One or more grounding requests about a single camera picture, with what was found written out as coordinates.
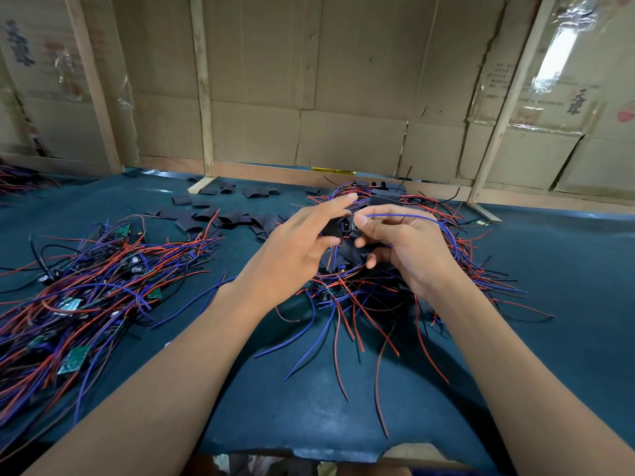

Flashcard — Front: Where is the thin wooden post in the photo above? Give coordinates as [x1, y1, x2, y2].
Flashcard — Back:
[187, 0, 220, 194]

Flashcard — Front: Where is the wide wooden post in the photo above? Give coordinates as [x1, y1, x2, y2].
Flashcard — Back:
[62, 0, 123, 177]

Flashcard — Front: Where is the person's right hand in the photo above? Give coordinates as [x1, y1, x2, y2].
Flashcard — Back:
[352, 203, 468, 301]

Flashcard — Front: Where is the pale slanted wooden post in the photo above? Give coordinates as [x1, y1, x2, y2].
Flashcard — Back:
[466, 0, 559, 222]

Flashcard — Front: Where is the pile of sleeved wired boards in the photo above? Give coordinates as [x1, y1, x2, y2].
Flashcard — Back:
[253, 181, 555, 440]

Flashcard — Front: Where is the wire pile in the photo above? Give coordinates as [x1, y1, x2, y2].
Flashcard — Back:
[0, 163, 51, 194]

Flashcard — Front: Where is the clear plastic sheet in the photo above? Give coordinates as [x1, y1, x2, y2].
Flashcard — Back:
[530, 0, 616, 130]

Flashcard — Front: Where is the pile of black sleeve pieces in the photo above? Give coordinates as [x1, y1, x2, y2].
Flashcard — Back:
[153, 178, 289, 239]

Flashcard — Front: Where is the person's left hand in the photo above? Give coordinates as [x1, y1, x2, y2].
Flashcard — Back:
[233, 191, 360, 315]

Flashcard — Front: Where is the person's left forearm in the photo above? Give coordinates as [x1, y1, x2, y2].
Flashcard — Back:
[24, 287, 274, 476]

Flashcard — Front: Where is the pile of unsleeved wired boards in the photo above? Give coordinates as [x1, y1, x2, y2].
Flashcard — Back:
[0, 215, 230, 462]

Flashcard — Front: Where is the wooden ledge board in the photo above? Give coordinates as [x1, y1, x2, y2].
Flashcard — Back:
[139, 155, 635, 216]

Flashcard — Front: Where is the tan cardboard flap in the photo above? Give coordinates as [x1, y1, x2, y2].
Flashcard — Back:
[382, 443, 448, 464]

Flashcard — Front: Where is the person's right forearm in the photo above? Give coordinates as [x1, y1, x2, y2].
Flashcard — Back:
[427, 277, 635, 476]

